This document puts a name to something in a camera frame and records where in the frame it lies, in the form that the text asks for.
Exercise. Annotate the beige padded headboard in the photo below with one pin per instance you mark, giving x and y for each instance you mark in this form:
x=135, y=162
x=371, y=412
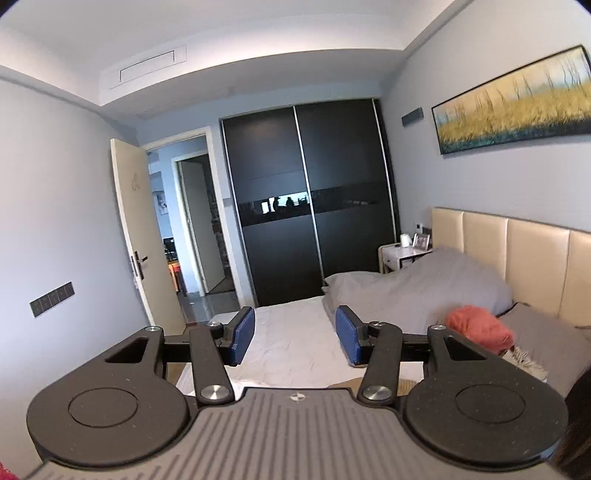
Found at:
x=531, y=258

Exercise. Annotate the framed landscape painting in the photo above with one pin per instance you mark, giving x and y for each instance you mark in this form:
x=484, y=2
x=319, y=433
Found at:
x=512, y=106

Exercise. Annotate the white hallway door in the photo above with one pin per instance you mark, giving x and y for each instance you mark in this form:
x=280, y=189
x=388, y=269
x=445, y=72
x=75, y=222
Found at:
x=194, y=230

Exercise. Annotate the white nightstand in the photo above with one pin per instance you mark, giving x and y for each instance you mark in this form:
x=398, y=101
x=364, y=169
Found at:
x=392, y=258

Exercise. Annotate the orange stool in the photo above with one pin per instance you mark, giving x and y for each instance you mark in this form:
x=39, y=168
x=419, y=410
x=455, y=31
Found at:
x=174, y=277

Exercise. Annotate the bed with grey sheet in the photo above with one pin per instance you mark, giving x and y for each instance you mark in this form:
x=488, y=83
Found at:
x=286, y=341

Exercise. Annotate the dark wall switch panel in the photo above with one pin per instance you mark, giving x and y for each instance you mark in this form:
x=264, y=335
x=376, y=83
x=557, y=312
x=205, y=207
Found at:
x=51, y=299

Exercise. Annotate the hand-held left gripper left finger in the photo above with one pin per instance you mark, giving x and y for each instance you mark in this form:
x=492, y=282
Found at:
x=244, y=334

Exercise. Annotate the small photo frame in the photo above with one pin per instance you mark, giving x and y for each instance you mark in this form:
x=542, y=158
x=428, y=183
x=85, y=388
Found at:
x=421, y=241

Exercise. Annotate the red fleece garment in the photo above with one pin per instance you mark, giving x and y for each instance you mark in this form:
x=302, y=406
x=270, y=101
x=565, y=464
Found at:
x=480, y=327

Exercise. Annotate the ceiling air vent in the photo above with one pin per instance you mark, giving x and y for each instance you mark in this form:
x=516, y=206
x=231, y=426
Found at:
x=147, y=67

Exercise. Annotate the tan striped button shirt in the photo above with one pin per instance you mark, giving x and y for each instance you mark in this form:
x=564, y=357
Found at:
x=341, y=385

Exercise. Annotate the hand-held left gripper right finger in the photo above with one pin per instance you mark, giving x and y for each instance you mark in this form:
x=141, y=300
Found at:
x=347, y=337

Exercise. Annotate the dark wall lamp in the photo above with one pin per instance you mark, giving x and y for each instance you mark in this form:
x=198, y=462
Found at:
x=412, y=117

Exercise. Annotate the grey pillow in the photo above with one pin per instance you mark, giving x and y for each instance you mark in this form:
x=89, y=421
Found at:
x=415, y=290
x=545, y=337

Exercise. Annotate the cream room door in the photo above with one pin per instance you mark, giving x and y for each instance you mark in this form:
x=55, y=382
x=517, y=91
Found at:
x=138, y=221

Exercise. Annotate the black sliding wardrobe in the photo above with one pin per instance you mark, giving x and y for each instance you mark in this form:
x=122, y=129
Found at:
x=277, y=161

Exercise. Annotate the person's pink patterned clothing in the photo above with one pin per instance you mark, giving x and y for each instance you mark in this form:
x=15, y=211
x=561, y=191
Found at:
x=5, y=471

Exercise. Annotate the white cylindrical container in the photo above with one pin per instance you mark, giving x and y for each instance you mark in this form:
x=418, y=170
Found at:
x=406, y=240

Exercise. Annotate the cream fringed cloth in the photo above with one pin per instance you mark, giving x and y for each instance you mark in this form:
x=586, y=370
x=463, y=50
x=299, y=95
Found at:
x=521, y=357

